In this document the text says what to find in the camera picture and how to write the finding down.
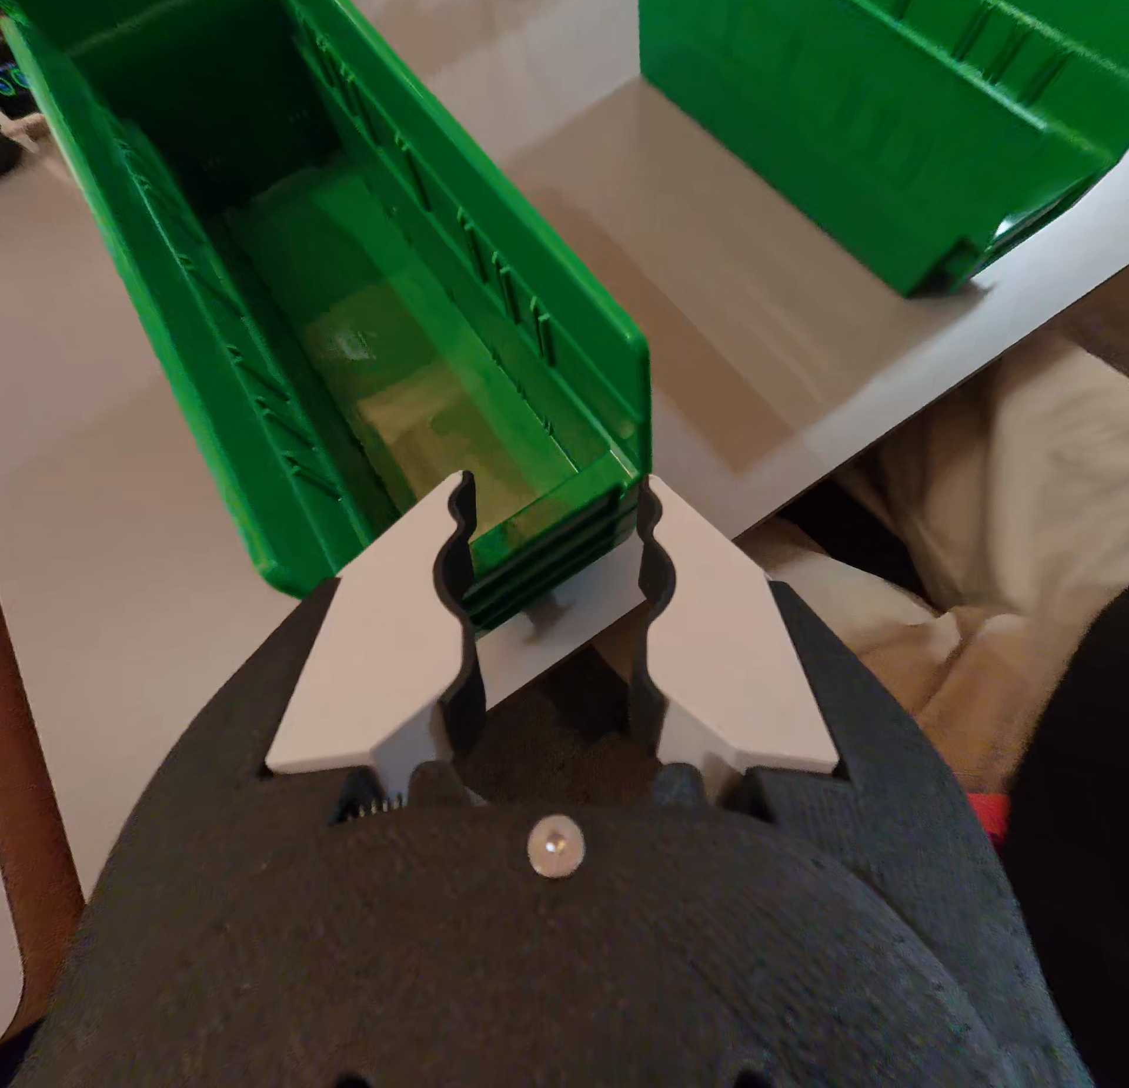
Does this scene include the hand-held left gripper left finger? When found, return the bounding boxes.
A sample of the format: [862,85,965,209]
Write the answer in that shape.
[263,469,488,789]

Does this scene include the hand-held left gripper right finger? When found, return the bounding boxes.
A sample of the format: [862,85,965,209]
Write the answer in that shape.
[627,473,841,798]

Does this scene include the grey desk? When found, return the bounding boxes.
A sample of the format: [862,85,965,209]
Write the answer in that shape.
[0,0,1129,899]

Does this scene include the person's beige trousers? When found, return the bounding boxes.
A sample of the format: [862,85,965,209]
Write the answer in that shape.
[736,331,1129,798]

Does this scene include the person's dark sweater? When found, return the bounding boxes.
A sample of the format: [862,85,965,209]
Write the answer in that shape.
[1005,590,1129,1088]

